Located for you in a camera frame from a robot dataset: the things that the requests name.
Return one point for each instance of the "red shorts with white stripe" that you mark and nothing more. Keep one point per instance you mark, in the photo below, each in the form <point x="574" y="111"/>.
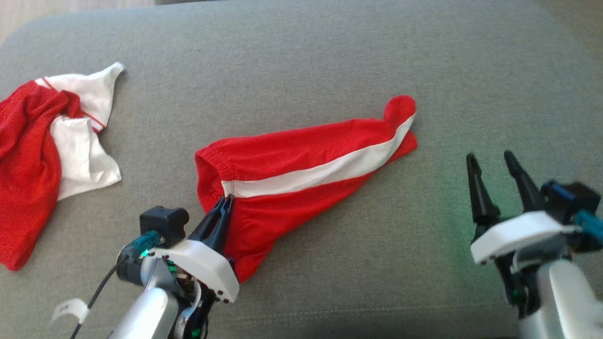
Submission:
<point x="292" y="155"/>

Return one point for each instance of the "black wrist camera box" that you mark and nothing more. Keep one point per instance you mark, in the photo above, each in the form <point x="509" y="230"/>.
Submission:
<point x="165" y="221"/>
<point x="570" y="197"/>

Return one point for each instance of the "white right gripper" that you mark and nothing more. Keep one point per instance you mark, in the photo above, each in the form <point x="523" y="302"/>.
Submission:
<point x="513" y="233"/>

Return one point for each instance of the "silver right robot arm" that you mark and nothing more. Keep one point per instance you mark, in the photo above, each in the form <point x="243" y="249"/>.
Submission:
<point x="560" y="301"/>

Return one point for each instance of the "red and white shirt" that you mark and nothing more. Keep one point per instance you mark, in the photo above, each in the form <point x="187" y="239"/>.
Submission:
<point x="23" y="165"/>

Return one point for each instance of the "large grey sofa chaise cushion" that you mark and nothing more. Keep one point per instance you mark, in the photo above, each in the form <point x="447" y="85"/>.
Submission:
<point x="330" y="47"/>

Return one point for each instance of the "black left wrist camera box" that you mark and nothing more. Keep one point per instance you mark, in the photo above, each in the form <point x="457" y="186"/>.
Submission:
<point x="165" y="221"/>

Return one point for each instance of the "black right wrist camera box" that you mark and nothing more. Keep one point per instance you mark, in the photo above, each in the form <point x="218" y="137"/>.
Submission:
<point x="570" y="197"/>

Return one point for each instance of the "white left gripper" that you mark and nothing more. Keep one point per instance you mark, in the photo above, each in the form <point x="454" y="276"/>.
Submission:
<point x="207" y="268"/>

